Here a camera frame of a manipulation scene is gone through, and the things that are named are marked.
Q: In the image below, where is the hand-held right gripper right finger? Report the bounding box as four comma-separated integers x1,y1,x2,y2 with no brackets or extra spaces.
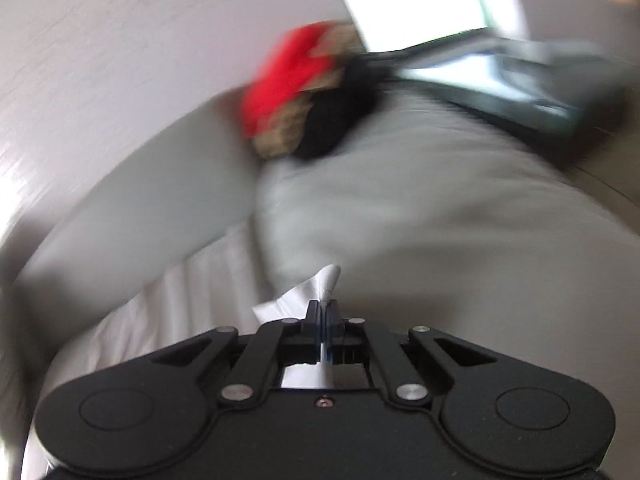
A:
323,299,500,407

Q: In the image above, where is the grey sofa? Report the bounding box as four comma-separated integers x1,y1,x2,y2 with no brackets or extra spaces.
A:
0,75,640,480

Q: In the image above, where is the grey shiny flat object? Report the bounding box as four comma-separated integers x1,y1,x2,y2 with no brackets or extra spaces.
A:
387,26,632,162

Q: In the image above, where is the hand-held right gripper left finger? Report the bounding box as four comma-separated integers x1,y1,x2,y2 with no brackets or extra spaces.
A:
150,300,322,405

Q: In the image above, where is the red black gold cushion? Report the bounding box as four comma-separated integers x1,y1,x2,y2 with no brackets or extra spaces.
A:
239,20,387,162

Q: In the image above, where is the white garment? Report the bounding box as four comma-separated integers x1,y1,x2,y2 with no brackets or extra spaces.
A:
65,220,346,391

